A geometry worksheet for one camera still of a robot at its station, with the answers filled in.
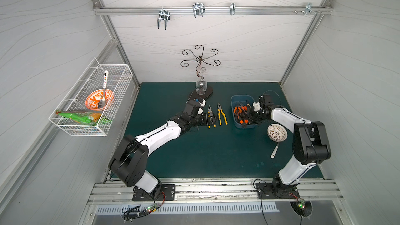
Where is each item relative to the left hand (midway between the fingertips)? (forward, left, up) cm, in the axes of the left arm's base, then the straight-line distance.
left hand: (212, 118), depth 84 cm
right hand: (+7, -20, -9) cm, 23 cm away
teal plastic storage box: (+24, -19, -11) cm, 33 cm away
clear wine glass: (+18, +6, +8) cm, 21 cm away
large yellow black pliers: (+16, -6, -14) cm, 22 cm away
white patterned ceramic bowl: (-1, -40, -13) cm, 42 cm away
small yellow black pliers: (+14, +1, -15) cm, 21 cm away
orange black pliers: (+9, -20, -9) cm, 23 cm away
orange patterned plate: (-4, +54, +20) cm, 57 cm away
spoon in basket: (-6, +48, +20) cm, 52 cm away
